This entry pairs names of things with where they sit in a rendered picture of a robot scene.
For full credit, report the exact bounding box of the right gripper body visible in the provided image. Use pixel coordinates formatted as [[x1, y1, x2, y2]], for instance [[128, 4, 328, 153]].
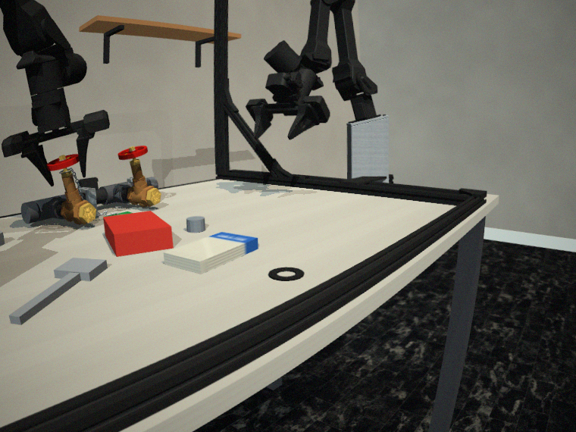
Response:
[[2, 87, 110, 158]]

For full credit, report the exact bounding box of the grey cylinder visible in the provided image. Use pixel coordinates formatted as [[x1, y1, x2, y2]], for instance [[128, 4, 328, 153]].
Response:
[[186, 216, 205, 233]]

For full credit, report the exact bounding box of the black rubber washer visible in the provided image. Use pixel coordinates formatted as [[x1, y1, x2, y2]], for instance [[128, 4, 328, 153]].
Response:
[[268, 268, 304, 281]]

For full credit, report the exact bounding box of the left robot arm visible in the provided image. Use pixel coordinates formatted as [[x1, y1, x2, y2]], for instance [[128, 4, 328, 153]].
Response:
[[264, 0, 381, 122]]

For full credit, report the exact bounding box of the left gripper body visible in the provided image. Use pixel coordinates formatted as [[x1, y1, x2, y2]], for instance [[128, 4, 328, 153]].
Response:
[[246, 81, 330, 123]]

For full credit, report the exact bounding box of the red block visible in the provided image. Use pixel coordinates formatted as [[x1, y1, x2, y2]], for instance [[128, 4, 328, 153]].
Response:
[[103, 211, 174, 257]]

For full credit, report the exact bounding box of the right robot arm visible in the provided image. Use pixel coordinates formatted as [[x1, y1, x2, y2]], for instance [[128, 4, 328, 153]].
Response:
[[0, 0, 87, 95]]

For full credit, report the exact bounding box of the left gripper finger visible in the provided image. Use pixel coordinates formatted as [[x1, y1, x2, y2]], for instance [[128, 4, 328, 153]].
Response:
[[251, 106, 271, 139], [288, 104, 320, 139]]

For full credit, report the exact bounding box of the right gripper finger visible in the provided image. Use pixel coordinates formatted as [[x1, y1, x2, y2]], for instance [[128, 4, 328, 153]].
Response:
[[21, 145, 54, 186], [76, 133, 95, 177]]

